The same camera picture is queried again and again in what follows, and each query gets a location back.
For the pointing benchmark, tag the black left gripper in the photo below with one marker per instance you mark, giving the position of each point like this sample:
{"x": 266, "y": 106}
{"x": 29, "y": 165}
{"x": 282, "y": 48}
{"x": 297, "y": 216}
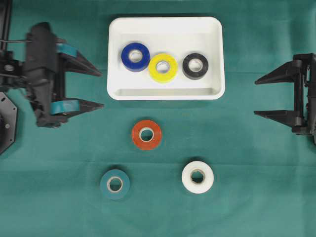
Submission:
{"x": 40, "y": 70}

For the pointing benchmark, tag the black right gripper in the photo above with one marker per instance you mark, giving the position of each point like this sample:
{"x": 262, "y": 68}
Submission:
{"x": 301, "y": 71}

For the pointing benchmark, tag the blue tape roll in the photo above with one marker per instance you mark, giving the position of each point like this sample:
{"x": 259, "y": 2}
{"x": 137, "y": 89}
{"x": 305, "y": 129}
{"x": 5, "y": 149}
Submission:
{"x": 135, "y": 57}

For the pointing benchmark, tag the red tape roll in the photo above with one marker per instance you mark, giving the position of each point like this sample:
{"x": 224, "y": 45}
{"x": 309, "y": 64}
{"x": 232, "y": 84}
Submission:
{"x": 150, "y": 125}

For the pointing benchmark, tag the yellow tape roll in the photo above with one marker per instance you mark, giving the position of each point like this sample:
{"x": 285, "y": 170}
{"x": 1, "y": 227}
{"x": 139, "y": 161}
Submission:
{"x": 163, "y": 68}

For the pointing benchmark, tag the black tape roll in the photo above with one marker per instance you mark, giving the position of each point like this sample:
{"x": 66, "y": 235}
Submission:
{"x": 195, "y": 74}

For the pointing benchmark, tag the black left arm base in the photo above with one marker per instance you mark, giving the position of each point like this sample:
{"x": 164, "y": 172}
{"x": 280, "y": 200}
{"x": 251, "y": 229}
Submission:
{"x": 8, "y": 120}

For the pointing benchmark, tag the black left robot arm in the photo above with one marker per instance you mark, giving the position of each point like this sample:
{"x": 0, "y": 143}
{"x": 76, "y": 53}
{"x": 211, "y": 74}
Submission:
{"x": 12, "y": 76}

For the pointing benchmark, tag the teal tape roll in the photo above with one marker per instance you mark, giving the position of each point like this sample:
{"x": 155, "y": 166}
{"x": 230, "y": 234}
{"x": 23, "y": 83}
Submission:
{"x": 106, "y": 188}

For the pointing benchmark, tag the white plastic case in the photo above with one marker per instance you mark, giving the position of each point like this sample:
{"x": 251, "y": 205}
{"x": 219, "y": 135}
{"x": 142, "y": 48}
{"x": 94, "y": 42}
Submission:
{"x": 176, "y": 36}

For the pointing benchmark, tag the white tape roll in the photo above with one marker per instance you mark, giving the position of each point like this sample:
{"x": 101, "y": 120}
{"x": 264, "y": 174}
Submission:
{"x": 207, "y": 174}

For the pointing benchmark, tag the black aluminium frame rail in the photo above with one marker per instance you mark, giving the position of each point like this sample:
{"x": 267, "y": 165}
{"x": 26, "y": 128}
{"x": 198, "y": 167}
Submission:
{"x": 5, "y": 18}

